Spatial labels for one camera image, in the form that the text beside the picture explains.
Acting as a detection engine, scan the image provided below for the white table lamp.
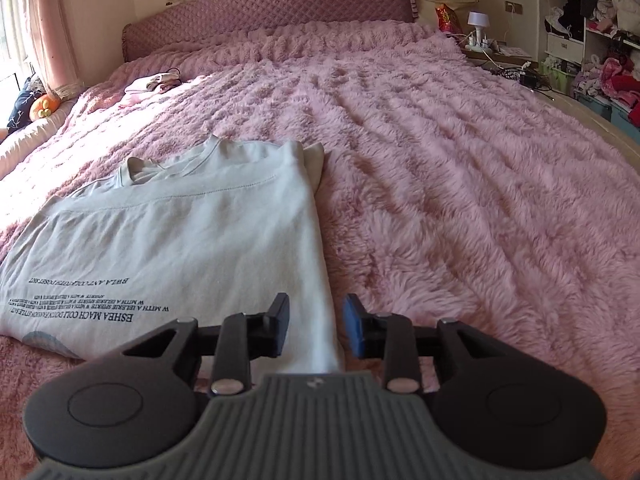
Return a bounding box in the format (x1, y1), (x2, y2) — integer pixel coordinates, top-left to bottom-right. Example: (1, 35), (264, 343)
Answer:
(467, 11), (489, 44)

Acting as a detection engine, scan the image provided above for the red clothes pile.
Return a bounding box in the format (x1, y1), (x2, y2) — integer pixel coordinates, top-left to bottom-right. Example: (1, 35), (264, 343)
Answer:
(597, 57), (640, 127)

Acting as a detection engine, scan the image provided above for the bedside table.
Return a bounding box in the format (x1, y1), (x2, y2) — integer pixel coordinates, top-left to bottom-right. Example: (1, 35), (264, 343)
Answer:
(460, 35), (534, 67)

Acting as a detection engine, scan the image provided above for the small white folded garment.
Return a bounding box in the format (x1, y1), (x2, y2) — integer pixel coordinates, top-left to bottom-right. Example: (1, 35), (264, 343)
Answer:
(120, 72), (184, 107)

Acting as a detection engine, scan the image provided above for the green storage bin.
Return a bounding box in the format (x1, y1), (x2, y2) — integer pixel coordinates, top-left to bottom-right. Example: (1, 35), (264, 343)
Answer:
(540, 57), (581, 97)

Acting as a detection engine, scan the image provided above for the cream padded cushion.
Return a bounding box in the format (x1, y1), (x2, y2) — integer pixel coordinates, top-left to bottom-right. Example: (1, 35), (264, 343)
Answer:
(0, 100), (77, 172)

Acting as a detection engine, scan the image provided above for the purple quilted headboard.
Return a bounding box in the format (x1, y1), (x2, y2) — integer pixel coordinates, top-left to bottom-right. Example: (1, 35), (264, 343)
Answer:
(121, 0), (417, 64)

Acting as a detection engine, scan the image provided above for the orange plush toy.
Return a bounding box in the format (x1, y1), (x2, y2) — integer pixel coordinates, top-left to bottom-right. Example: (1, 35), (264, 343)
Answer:
(29, 92), (62, 122)

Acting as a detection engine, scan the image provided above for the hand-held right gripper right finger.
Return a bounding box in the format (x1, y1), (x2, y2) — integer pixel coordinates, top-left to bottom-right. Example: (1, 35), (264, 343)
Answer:
(342, 294), (506, 392)

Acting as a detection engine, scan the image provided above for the white printed sweatshirt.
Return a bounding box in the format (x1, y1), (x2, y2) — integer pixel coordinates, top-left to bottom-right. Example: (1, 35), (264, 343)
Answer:
(0, 135), (347, 376)

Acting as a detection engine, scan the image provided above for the red snack bag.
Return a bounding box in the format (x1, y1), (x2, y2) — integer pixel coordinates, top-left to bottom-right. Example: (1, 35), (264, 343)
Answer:
(434, 4), (462, 35)

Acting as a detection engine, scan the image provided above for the pink fluffy blanket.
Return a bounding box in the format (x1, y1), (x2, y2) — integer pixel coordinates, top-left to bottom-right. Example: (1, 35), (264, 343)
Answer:
(0, 19), (640, 411)

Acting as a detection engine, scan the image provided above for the navy patterned pillow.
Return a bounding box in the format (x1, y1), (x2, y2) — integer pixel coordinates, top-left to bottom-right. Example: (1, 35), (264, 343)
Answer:
(6, 74), (44, 134)

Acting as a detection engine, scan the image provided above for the white wardrobe shelf unit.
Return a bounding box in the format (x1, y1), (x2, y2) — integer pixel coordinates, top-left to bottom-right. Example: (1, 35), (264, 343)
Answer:
(542, 0), (640, 92)

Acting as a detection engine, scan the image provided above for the pink curtain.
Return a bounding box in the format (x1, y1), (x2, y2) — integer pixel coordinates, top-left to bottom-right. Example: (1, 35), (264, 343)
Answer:
(20, 0), (84, 102)

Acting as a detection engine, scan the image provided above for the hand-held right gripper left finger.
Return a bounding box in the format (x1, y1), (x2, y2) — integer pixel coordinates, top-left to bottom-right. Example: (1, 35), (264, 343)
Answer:
(120, 292), (291, 395)

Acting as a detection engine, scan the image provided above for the tangle of black cables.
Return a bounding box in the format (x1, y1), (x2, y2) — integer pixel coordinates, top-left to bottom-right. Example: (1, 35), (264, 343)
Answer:
(490, 62), (554, 99)

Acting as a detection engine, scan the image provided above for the blue storage bin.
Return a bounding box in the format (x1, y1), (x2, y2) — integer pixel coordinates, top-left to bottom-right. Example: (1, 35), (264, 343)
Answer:
(575, 87), (640, 142)

